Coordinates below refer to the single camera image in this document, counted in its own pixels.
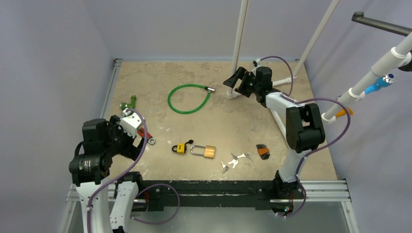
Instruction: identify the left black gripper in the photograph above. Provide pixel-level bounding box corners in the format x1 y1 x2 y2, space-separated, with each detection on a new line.
103 115 147 160

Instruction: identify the large brass padlock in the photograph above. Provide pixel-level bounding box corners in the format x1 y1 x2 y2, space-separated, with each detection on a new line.
190 145 216 159

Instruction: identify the black headed key bunch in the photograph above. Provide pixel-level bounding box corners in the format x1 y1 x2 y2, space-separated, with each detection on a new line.
228 154 239 169

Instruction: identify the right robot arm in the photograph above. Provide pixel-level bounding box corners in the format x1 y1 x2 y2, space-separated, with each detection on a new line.
223 67 326 198

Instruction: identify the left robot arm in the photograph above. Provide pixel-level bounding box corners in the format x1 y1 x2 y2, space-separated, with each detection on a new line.
69 113 145 233

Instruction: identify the orange hex key set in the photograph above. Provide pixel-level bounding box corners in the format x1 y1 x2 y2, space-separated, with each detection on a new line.
256 144 271 160

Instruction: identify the small yellow padlock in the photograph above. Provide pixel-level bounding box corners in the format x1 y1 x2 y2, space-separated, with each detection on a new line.
172 139 194 154

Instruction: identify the orange faucet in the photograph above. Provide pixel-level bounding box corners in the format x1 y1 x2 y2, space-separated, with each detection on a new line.
335 107 354 118

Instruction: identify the black overhead bar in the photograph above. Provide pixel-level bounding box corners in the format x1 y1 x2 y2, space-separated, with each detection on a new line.
351 12 412 36

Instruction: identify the blue faucet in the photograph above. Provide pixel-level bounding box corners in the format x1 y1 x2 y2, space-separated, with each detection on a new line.
364 73 395 95

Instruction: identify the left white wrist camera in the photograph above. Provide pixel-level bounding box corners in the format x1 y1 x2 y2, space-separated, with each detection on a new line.
119 108 142 138

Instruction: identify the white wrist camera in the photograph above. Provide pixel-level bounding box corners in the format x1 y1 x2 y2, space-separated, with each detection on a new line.
119 108 142 138
252 58 261 67

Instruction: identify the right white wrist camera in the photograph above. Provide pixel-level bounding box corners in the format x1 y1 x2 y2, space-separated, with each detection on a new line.
252 58 261 67

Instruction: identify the green cable lock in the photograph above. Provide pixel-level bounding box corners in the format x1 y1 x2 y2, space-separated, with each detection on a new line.
167 83 216 115

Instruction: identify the green hose nozzle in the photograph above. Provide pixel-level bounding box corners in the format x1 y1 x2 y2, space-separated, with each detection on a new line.
120 95 137 117

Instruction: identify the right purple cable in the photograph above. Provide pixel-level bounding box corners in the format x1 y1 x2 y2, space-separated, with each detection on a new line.
260 56 351 218

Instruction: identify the white pvc pipe frame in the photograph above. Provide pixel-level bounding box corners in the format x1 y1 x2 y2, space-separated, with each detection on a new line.
226 0 412 139

